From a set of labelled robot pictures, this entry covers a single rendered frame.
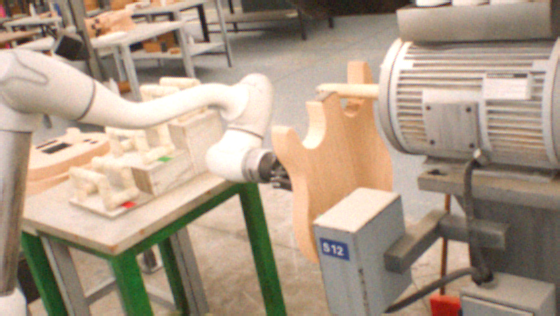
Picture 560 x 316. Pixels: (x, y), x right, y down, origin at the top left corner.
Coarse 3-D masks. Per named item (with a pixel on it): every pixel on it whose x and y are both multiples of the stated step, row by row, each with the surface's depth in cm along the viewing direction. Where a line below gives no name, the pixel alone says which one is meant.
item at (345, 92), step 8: (320, 88) 147; (328, 88) 146; (336, 88) 144; (344, 88) 143; (352, 88) 142; (360, 88) 140; (368, 88) 139; (376, 88) 137; (344, 96) 144; (352, 96) 142; (360, 96) 141; (368, 96) 139; (376, 96) 138
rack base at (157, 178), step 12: (108, 156) 210; (132, 156) 205; (168, 156) 198; (180, 156) 198; (132, 168) 195; (144, 168) 192; (156, 168) 192; (168, 168) 195; (180, 168) 198; (192, 168) 202; (108, 180) 210; (120, 180) 204; (144, 180) 193; (156, 180) 193; (168, 180) 196; (180, 180) 199; (156, 192) 193
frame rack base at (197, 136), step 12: (192, 120) 201; (204, 120) 203; (216, 120) 206; (156, 132) 209; (180, 132) 199; (192, 132) 200; (204, 132) 203; (216, 132) 207; (156, 144) 212; (180, 144) 202; (192, 144) 200; (204, 144) 204; (192, 156) 201; (204, 156) 204; (204, 168) 205
